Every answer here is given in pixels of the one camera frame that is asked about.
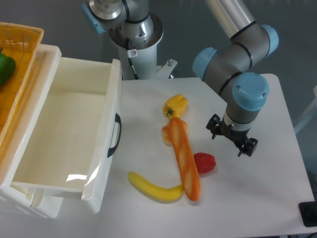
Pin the yellow banana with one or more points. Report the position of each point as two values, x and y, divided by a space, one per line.
157 193

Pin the green bell pepper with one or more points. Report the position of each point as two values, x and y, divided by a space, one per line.
7 67

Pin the long orange baguette bread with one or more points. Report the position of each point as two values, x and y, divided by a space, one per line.
185 158

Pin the white drawer cabinet frame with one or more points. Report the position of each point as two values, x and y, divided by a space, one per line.
23 199

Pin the red bell pepper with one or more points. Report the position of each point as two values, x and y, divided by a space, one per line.
205 162

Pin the black device at edge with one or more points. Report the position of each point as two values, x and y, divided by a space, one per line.
308 211

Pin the white metal mounting bracket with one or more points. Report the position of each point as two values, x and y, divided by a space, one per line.
165 71

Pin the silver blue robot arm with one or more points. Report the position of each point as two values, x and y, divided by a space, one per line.
227 73

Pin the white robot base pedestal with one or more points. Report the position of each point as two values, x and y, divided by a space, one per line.
137 47

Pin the white open plastic drawer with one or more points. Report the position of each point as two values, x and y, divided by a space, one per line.
66 155

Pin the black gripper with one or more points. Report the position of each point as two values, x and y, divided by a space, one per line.
246 146

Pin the black drawer handle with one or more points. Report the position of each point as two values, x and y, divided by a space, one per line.
116 136

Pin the orange woven basket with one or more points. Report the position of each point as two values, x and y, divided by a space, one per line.
19 44

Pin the yellow bell pepper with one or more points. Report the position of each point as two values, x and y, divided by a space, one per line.
175 106

